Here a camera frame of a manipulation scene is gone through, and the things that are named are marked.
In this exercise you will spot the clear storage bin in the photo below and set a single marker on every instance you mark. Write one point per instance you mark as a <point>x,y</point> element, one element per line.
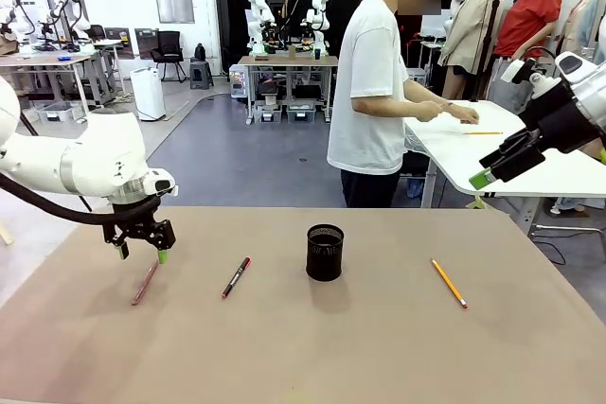
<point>301,114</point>
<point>268,115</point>

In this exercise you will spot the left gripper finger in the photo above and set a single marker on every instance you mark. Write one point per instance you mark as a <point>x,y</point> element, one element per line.
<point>120,245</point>
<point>165,238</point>

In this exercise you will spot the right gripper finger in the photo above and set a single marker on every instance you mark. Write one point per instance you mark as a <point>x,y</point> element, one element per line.
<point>516,165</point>
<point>509,147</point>

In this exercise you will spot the black tripod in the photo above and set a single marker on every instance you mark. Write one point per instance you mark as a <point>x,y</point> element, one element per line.
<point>487,44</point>

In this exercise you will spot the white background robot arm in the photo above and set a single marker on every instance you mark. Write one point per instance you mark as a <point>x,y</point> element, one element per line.
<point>258,2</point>
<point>321,11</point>

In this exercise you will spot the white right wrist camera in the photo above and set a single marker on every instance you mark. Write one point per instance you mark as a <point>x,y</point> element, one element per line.
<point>513,70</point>

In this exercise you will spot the blue box under desk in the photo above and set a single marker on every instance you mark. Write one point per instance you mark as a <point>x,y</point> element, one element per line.
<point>416,188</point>

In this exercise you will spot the clear plastic floor bin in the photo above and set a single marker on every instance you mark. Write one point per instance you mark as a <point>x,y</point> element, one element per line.
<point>61,111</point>

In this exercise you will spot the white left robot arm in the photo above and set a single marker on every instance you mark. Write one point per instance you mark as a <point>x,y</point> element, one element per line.
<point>94,148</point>

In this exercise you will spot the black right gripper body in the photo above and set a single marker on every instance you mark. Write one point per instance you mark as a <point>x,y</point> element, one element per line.
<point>558,120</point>

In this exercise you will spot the wooden background table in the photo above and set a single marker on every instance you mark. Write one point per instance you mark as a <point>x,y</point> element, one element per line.
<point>284,61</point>

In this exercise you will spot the black office chair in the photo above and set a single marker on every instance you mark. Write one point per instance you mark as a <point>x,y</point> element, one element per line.
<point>168,49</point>

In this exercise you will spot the black mesh pen holder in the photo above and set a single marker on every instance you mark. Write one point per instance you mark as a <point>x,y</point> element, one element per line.
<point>324,262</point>

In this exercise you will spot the light wooden leg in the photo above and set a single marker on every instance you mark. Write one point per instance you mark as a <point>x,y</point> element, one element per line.
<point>5,233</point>

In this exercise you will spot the mannequin in beige coat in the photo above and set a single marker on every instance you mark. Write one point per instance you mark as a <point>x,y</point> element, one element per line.
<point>468,30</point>

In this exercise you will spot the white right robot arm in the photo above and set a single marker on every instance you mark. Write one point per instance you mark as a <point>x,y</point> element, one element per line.
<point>592,92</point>

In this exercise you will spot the person's right hand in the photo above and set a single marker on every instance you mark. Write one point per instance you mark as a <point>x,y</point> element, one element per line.
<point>431,110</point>

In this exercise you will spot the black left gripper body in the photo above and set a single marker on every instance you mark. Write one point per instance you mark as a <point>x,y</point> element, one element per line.
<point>137,217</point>

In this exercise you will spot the computer case with lights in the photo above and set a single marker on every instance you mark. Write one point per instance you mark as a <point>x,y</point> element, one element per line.
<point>238,82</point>

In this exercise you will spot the person's left hand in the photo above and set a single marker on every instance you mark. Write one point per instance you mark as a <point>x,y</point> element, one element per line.
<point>464,115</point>

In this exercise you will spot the black step stool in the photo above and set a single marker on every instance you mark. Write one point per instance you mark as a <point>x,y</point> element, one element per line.
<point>202,75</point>

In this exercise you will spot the white standing desk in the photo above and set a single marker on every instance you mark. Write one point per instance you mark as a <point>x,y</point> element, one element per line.
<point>473,158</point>

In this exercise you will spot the brown red pen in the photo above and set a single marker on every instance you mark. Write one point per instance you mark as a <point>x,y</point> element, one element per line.
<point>144,283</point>

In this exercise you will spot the grey workbench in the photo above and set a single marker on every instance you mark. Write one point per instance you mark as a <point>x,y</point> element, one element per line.
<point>47,59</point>

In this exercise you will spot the person in red shirt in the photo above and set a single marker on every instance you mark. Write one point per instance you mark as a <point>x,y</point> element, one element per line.
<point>530,16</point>

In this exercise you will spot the black bag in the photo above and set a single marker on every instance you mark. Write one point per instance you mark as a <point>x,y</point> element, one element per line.
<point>200,51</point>

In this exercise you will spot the mannequin with bucket hat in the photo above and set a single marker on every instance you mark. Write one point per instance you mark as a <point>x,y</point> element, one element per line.
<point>587,21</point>

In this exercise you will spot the white air purifier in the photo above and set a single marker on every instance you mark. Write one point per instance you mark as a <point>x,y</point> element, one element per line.
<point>147,96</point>

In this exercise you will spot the person's left forearm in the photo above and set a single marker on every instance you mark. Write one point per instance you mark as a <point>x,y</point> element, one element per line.
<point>426,94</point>

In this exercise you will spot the black marker with red cap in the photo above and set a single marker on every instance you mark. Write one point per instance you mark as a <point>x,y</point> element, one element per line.
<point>236,278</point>

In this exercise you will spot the person in white T-shirt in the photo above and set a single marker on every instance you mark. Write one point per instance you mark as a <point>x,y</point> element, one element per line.
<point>369,92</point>

